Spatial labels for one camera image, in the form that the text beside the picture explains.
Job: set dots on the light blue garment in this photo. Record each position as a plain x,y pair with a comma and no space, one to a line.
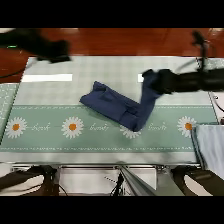
211,146

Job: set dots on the blue T-shirt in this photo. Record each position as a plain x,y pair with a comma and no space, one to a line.
113,105

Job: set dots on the silver frame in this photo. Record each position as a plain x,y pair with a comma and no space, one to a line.
140,181

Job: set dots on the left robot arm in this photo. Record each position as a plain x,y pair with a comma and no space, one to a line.
50,48

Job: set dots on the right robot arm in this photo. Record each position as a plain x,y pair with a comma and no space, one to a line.
193,81

